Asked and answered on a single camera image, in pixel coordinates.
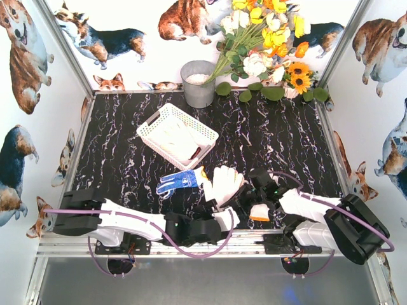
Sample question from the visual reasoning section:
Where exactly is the yellow dotted white glove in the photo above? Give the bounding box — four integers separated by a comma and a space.
203, 165, 244, 207

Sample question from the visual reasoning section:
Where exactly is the white glove orange cuff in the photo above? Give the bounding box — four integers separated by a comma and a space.
249, 203, 270, 222

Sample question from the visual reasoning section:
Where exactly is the blue dotted white glove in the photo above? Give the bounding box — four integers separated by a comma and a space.
156, 166, 208, 199

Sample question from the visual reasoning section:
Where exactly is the cream knit glove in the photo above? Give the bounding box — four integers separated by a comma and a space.
159, 122, 202, 161

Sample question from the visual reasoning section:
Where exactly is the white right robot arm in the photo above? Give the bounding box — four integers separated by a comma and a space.
221, 168, 394, 265

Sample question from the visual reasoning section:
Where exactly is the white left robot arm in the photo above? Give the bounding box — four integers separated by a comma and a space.
53, 189, 240, 247

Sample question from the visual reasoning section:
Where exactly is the white perforated storage basket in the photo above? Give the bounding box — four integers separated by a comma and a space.
136, 103, 219, 170

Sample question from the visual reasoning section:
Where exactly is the grey metal bucket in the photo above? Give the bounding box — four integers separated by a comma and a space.
180, 60, 216, 109

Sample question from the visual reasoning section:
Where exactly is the artificial flower bouquet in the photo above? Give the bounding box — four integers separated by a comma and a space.
205, 1, 329, 102

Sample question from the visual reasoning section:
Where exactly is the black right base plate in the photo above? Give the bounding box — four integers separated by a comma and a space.
255, 234, 322, 254

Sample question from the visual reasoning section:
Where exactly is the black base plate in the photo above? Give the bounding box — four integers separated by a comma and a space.
95, 235, 151, 255
255, 234, 322, 254

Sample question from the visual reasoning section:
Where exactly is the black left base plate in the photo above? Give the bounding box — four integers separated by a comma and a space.
95, 235, 151, 255

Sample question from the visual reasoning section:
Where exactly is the aluminium front rail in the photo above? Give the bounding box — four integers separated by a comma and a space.
36, 230, 381, 257

